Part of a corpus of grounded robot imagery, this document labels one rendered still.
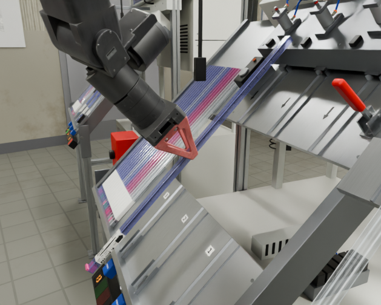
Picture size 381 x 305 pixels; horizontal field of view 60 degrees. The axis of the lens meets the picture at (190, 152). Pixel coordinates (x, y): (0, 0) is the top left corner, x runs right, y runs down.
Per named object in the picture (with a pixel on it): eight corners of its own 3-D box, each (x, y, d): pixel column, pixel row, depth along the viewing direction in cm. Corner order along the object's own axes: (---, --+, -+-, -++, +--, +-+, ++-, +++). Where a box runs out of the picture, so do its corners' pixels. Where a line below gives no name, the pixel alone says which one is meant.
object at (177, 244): (182, 393, 43) (165, 386, 41) (105, 193, 101) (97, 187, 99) (277, 282, 44) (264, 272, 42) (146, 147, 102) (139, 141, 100)
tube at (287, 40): (92, 273, 53) (87, 271, 52) (91, 268, 54) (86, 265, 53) (293, 40, 55) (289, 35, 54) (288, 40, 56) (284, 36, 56)
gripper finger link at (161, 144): (197, 135, 58) (162, 98, 54) (215, 144, 52) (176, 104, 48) (171, 163, 58) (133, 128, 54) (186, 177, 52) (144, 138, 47)
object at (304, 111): (370, 190, 46) (355, 169, 43) (190, 109, 104) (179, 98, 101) (517, 17, 47) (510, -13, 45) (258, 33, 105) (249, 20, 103)
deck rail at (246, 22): (109, 201, 102) (94, 190, 99) (108, 198, 104) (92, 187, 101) (258, 34, 105) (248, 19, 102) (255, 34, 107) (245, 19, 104)
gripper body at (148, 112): (164, 103, 55) (132, 71, 52) (186, 113, 46) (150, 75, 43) (138, 131, 55) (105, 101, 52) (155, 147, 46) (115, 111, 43)
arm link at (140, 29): (44, 25, 40) (91, 45, 36) (104, -34, 43) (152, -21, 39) (92, 87, 50) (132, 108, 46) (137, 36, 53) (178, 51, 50)
